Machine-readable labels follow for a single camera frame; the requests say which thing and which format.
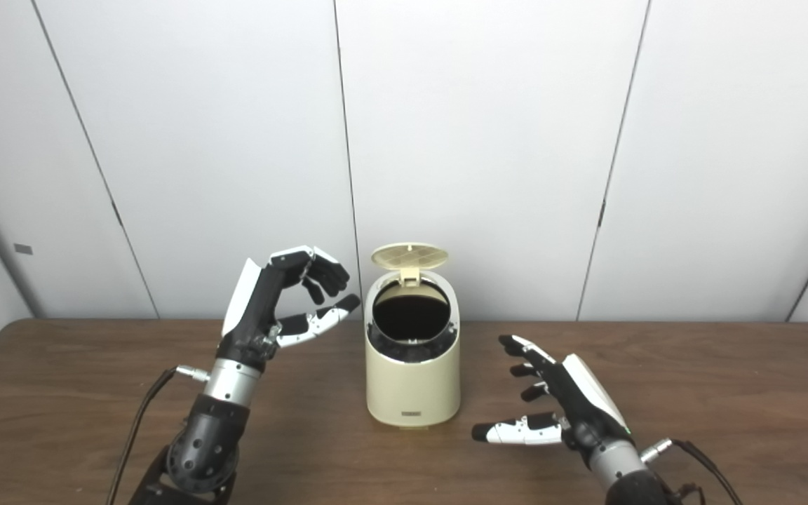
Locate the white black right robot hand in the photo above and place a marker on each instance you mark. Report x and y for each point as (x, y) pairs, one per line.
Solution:
(586, 407)

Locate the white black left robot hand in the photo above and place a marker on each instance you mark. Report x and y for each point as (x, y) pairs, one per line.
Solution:
(257, 308)

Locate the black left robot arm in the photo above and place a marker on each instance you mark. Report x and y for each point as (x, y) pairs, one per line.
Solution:
(207, 435)

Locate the cream-colored bin body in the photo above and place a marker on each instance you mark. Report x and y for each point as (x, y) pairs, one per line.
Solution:
(411, 386)

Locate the black wall panel clip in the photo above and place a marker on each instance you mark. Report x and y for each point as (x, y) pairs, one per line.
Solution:
(601, 214)
(116, 214)

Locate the round cream bin lid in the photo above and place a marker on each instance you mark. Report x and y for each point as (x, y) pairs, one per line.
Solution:
(409, 256)

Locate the small grey wall label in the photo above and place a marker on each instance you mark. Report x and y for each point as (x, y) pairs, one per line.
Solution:
(23, 249)

